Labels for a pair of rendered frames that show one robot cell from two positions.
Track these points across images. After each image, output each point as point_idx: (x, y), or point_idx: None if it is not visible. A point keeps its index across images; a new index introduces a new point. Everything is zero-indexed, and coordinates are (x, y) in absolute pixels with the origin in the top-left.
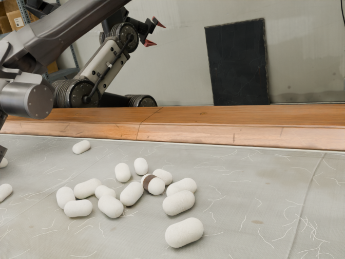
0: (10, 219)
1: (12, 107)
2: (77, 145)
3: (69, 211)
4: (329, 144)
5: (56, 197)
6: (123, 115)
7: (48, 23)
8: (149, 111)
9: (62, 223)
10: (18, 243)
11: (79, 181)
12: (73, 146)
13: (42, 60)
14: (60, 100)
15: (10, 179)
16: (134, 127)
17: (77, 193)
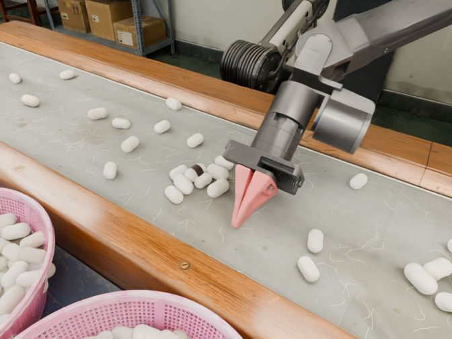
0: (354, 288)
1: (333, 136)
2: (360, 180)
3: (450, 309)
4: None
5: (412, 276)
6: (387, 142)
7: (383, 23)
8: (420, 146)
9: (436, 317)
10: (402, 336)
11: (396, 242)
12: (354, 180)
13: (350, 68)
14: (245, 70)
15: (292, 210)
16: (417, 169)
17: (434, 276)
